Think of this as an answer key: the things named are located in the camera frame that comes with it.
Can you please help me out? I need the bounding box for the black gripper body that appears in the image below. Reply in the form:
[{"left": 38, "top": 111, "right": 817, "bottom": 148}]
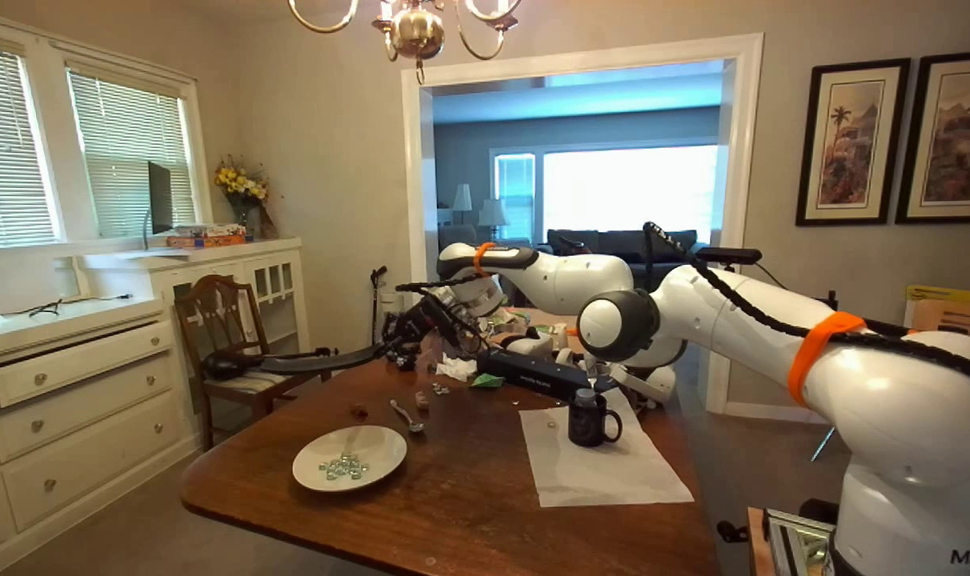
[{"left": 402, "top": 286, "right": 485, "bottom": 358}]

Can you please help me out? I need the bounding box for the black rectangular plate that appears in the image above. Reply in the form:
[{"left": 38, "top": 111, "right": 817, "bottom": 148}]
[{"left": 273, "top": 342, "right": 400, "bottom": 377}]

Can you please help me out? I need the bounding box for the white shallow bowl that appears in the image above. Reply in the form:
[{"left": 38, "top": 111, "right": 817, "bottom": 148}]
[{"left": 287, "top": 421, "right": 410, "bottom": 495}]

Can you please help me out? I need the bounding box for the white crumpled tissue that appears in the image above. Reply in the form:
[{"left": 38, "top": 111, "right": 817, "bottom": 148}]
[{"left": 433, "top": 353, "right": 485, "bottom": 383}]

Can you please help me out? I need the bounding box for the metal spoon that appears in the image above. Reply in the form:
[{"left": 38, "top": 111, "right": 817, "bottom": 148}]
[{"left": 387, "top": 398, "right": 429, "bottom": 437}]

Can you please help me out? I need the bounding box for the grey armchair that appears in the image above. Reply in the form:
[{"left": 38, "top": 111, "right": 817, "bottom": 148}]
[{"left": 440, "top": 222, "right": 508, "bottom": 250}]

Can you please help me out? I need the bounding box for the long black box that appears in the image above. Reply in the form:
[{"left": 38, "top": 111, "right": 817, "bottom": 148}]
[{"left": 471, "top": 346, "right": 616, "bottom": 406}]

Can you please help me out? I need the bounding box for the white table lamp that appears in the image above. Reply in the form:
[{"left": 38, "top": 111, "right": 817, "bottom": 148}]
[
  {"left": 476, "top": 194, "right": 512, "bottom": 243},
  {"left": 447, "top": 184, "right": 476, "bottom": 228}
]

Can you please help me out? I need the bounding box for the black mug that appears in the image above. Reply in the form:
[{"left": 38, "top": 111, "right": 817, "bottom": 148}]
[{"left": 568, "top": 383, "right": 629, "bottom": 451}]

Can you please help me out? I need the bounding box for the dark sofa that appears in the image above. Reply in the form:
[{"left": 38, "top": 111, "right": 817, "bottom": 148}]
[{"left": 544, "top": 228, "right": 701, "bottom": 296}]

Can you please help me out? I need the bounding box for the wooden chair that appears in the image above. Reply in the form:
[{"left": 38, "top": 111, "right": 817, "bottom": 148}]
[{"left": 173, "top": 272, "right": 335, "bottom": 447}]

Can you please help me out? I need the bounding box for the white glass-door cabinet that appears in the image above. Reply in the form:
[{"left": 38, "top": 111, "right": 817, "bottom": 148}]
[{"left": 81, "top": 236, "right": 312, "bottom": 371}]

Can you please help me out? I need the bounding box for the yellow flower bouquet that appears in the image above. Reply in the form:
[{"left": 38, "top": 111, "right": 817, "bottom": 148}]
[{"left": 211, "top": 153, "right": 281, "bottom": 243}]

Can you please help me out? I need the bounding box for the white paper sheet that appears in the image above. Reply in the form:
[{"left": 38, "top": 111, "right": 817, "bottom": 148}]
[{"left": 517, "top": 393, "right": 698, "bottom": 511}]

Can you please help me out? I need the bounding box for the brass chandelier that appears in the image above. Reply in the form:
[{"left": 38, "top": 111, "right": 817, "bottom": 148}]
[{"left": 285, "top": 0, "right": 527, "bottom": 72}]

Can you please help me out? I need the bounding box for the white drawer dresser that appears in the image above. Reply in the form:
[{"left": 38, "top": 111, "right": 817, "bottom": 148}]
[{"left": 0, "top": 297, "right": 204, "bottom": 574}]

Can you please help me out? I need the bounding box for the white window blind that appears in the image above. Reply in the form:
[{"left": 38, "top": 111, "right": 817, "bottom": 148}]
[
  {"left": 63, "top": 68, "right": 204, "bottom": 243},
  {"left": 0, "top": 41, "right": 59, "bottom": 252}
]

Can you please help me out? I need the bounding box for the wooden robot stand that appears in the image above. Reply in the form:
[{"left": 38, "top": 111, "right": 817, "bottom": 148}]
[{"left": 742, "top": 504, "right": 777, "bottom": 576}]

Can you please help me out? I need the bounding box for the black framed picture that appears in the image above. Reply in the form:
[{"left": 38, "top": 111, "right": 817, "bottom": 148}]
[
  {"left": 793, "top": 53, "right": 916, "bottom": 229},
  {"left": 893, "top": 49, "right": 970, "bottom": 228}
]

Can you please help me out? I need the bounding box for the black camera stand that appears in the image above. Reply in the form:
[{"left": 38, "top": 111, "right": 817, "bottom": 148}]
[{"left": 368, "top": 261, "right": 395, "bottom": 354}]

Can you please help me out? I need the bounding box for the dark upright frame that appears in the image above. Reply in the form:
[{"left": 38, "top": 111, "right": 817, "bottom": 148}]
[{"left": 143, "top": 156, "right": 180, "bottom": 236}]

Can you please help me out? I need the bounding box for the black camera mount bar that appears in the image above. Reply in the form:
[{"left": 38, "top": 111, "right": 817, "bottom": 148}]
[{"left": 690, "top": 243, "right": 768, "bottom": 297}]

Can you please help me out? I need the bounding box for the aluminium base frame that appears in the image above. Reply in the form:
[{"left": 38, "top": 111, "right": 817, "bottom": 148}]
[{"left": 766, "top": 506, "right": 841, "bottom": 576}]

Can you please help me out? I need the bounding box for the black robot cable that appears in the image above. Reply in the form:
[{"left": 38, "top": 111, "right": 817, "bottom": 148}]
[{"left": 639, "top": 222, "right": 970, "bottom": 393}]

